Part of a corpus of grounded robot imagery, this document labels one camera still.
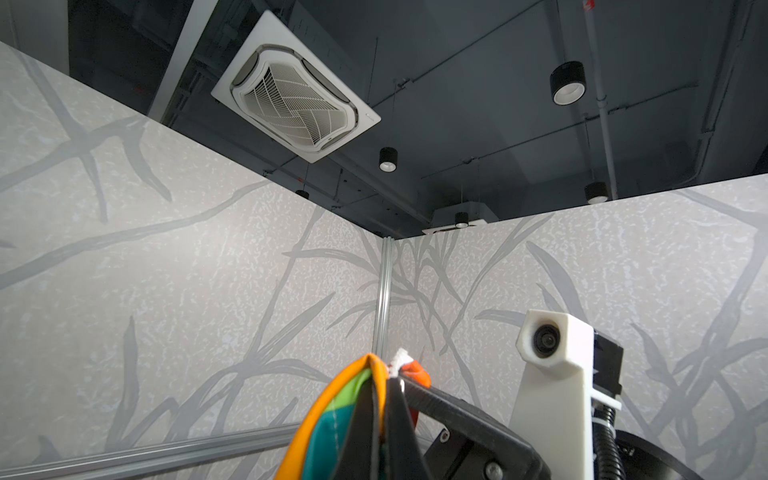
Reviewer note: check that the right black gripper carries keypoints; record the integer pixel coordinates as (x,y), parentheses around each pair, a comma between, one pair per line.
(471,444)

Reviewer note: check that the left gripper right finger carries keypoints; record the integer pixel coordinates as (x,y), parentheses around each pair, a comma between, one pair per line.
(403,457)

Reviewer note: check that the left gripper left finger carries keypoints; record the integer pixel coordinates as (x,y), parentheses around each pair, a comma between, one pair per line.
(360,456)

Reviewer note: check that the colourful rainbow kids jacket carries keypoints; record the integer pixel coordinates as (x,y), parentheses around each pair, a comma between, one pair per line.
(314,450)

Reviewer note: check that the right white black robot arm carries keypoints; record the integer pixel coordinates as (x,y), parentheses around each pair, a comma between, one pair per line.
(643,460)

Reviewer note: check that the black pendant ceiling lamp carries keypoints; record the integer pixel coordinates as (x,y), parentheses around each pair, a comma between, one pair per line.
(568,83)

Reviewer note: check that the ceiling air conditioner unit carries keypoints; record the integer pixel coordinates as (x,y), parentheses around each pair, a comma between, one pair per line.
(278,85)

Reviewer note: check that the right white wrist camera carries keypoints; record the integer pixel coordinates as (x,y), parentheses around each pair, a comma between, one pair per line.
(554,405)

